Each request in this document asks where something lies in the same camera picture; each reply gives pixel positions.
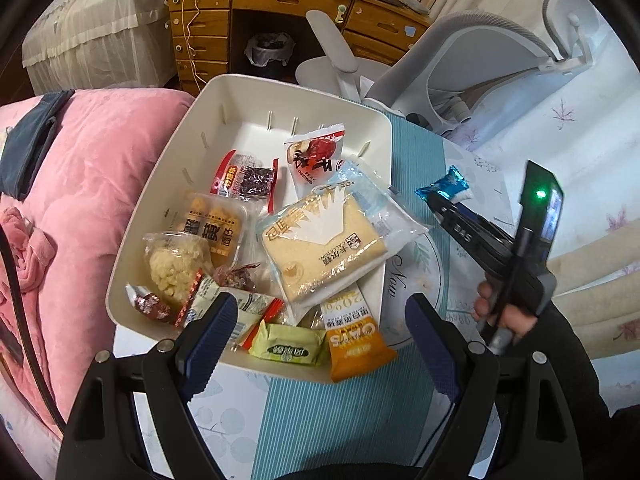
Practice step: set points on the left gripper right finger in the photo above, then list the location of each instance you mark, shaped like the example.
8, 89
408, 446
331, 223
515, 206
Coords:
536, 440

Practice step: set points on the lace covered piano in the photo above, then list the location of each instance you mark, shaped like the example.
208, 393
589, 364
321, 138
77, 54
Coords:
94, 44

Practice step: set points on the wooden desk with drawers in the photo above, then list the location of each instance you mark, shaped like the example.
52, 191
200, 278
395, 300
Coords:
209, 37

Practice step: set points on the red white cookie packet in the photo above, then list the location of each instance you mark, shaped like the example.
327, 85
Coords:
246, 309

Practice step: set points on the small red candy packet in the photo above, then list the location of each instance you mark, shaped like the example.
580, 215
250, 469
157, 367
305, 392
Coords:
147, 303

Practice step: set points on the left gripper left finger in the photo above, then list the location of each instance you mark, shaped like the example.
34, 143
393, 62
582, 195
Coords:
103, 439

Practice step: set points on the grey office chair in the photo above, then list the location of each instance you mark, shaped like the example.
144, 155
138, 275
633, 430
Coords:
471, 68

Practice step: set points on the floral ceramic plate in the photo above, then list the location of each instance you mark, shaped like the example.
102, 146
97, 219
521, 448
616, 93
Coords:
416, 269

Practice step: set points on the person right hand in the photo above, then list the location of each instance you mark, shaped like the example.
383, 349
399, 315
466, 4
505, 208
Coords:
511, 317

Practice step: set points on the bread slice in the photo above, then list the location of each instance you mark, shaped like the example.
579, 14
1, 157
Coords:
338, 233

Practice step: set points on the red white date snack packet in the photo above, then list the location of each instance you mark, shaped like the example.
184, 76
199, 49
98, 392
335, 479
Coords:
313, 157

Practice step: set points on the orange oats bar packet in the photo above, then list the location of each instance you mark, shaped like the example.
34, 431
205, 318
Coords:
355, 344

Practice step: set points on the dark blue garment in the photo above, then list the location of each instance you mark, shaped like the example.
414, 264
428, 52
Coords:
28, 144

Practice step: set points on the teal patterned tablecloth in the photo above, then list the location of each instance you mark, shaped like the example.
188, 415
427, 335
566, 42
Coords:
262, 420

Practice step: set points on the walnut date red packet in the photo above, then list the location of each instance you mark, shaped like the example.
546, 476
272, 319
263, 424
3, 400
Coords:
238, 277

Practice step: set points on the green pastry packet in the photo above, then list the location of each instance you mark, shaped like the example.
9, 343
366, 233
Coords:
287, 344

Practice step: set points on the popcorn cluster clear bag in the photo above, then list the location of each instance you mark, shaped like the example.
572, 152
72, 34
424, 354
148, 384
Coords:
173, 259

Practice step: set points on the dark date clear red packet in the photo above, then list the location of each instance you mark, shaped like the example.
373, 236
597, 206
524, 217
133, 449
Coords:
243, 177

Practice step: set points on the blue snowflake snack packet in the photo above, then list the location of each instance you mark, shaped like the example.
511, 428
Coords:
453, 186

